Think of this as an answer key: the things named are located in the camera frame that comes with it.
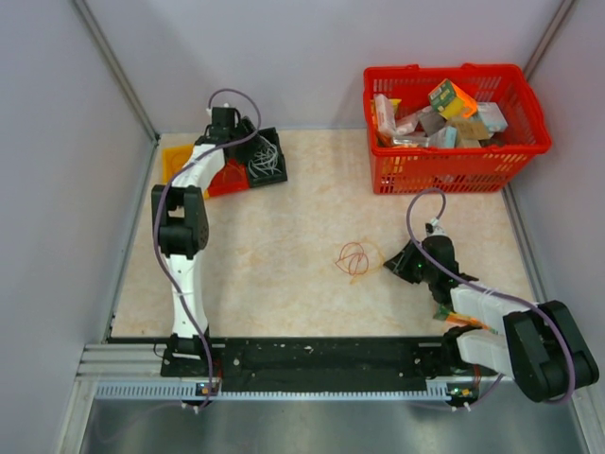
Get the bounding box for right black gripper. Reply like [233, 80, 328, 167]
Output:
[385, 238, 438, 284]

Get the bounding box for white cable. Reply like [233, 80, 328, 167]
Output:
[248, 141, 283, 180]
[254, 136, 283, 171]

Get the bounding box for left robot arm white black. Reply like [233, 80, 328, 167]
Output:
[151, 104, 255, 375]

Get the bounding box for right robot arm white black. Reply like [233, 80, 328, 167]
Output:
[383, 234, 599, 403]

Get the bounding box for black plastic bin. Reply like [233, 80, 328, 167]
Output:
[246, 128, 287, 188]

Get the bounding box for red plastic bin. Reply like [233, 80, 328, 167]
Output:
[204, 160, 250, 199]

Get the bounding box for green orange carton on table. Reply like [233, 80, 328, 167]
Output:
[433, 305, 497, 334]

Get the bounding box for yellow plastic bin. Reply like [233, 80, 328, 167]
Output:
[161, 144, 194, 183]

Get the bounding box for red shopping basket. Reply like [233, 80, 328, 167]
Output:
[363, 63, 552, 195]

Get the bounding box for brown cardboard box in basket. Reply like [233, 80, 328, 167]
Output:
[446, 117, 492, 148]

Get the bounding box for pink white packet in basket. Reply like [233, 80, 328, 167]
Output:
[373, 94, 396, 137]

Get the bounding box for green yellow carton in basket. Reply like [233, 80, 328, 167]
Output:
[428, 79, 477, 120]

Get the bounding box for light blue box in basket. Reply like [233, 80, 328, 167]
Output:
[476, 102, 509, 134]

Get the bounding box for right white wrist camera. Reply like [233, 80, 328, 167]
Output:
[424, 218, 447, 237]

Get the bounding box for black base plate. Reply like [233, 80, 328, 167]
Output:
[160, 336, 479, 393]

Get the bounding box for grey slotted cable duct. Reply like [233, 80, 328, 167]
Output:
[95, 381, 476, 402]

